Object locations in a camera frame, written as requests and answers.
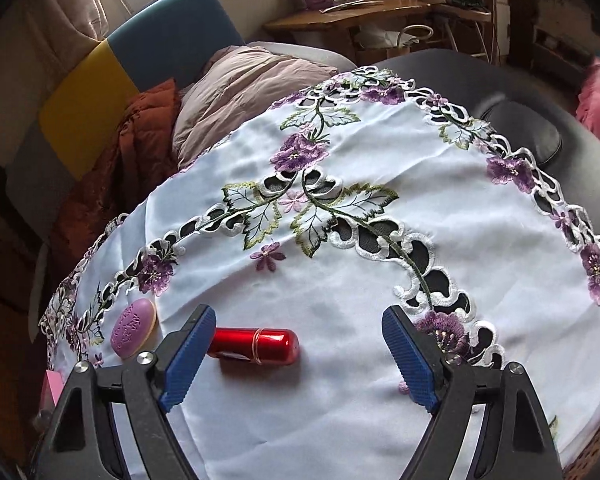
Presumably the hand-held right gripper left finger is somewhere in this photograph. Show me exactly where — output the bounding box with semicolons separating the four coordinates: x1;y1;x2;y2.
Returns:
45;304;217;480

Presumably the purple oval soap case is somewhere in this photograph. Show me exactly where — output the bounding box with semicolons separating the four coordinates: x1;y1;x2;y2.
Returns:
110;298;158;359

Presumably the pink cardboard box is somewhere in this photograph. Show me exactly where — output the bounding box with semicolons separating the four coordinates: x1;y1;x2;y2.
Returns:
42;370;66;411

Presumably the beige pillow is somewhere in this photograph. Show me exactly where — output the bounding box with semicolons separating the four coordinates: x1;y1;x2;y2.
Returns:
171;45;353;171

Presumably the brown quilted jacket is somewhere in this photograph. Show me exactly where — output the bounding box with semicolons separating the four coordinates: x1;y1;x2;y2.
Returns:
47;77;183;261

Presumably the red metal cylinder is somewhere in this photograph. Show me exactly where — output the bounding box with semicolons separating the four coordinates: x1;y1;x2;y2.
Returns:
207;326;301;367

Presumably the black leather cushion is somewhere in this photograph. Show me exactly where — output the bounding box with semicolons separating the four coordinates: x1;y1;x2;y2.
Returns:
482;99;563;168

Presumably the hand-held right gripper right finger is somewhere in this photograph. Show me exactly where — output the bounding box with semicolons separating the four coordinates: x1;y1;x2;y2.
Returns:
381;305;566;480

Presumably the floral embroidered white tablecloth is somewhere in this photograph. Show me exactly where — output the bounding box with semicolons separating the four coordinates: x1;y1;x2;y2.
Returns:
39;67;600;480

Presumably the wooden desk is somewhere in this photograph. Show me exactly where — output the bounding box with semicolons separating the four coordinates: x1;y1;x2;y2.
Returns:
262;0;493;63

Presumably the white bag with handle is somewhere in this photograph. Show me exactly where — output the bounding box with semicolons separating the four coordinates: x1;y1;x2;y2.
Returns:
355;24;433;58

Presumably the cluttered shelf unit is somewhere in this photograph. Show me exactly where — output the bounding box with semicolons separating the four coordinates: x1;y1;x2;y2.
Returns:
440;0;600;76

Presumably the grey yellow blue headboard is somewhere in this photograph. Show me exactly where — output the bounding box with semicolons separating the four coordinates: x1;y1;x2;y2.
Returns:
0;0;246;221

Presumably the wicker chair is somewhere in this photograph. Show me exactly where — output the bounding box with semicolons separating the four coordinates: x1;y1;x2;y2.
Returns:
562;400;600;480

